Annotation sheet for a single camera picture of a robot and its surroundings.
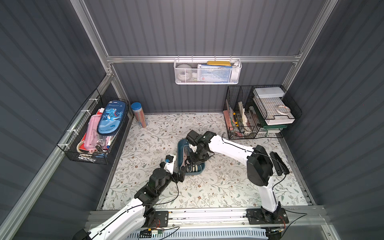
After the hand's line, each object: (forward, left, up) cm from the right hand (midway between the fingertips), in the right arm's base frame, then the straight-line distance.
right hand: (196, 160), depth 86 cm
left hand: (-4, +9, +4) cm, 11 cm away
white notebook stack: (+35, -49, +12) cm, 61 cm away
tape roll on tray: (+31, -57, +11) cm, 65 cm away
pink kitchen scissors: (+5, +8, -5) cm, 10 cm away
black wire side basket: (-5, +52, +28) cm, 59 cm away
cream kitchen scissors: (-1, +1, -7) cm, 7 cm away
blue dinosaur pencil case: (+7, +40, +28) cm, 49 cm away
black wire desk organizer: (+30, -31, +3) cm, 43 cm away
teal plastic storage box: (+13, +9, -2) cm, 16 cm away
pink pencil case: (0, +48, +24) cm, 54 cm away
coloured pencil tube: (+31, +39, +8) cm, 51 cm away
